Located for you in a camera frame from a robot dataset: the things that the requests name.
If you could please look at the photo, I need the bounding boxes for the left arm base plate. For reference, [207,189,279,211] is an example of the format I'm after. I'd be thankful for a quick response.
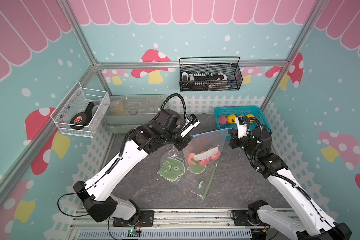
[112,211,155,227]

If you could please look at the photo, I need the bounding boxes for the pink peach front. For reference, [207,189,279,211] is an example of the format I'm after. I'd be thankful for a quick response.
[218,116,227,125]

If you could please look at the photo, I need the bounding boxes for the clear blue zip-top bag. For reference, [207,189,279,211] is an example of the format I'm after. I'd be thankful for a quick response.
[183,129,229,167]

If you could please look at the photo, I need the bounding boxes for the white black items in basket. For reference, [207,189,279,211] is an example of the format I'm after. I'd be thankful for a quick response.
[180,71,228,91]

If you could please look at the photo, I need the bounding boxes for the clear acrylic wall bin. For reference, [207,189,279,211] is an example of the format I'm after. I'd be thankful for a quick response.
[51,82,110,138]

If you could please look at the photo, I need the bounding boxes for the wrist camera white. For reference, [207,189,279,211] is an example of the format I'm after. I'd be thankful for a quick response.
[235,116,249,139]
[180,114,200,138]

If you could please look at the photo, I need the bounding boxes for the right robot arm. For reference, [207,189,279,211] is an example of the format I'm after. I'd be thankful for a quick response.
[229,116,352,240]

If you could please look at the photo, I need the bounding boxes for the green zipper bag with coasters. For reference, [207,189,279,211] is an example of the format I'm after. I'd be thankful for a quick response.
[157,147,218,200]

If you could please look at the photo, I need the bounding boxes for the black tape roll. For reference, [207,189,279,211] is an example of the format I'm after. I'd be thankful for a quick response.
[70,102,95,130]

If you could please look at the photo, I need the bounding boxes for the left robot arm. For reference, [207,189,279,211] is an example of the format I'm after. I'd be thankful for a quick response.
[73,93,200,226]

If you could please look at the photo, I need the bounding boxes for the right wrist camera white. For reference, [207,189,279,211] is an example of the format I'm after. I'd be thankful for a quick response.
[235,116,249,139]

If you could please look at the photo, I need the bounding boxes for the large pink peach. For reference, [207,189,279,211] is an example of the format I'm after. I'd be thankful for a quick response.
[199,158,210,166]

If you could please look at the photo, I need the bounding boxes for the small green circuit board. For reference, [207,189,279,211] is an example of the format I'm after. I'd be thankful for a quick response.
[127,229,142,238]

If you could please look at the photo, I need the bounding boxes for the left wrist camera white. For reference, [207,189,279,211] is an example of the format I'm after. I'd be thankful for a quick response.
[180,114,200,138]

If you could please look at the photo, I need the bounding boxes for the translucent green storage box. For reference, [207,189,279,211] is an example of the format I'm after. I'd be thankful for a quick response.
[104,95,166,134]

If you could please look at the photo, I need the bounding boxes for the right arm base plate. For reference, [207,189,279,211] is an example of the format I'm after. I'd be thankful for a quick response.
[230,210,270,228]

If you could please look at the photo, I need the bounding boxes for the black wire mesh basket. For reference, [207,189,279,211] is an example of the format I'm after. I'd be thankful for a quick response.
[179,57,243,92]

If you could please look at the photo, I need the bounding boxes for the teal plastic basket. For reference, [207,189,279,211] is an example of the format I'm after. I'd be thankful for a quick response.
[213,106,272,140]

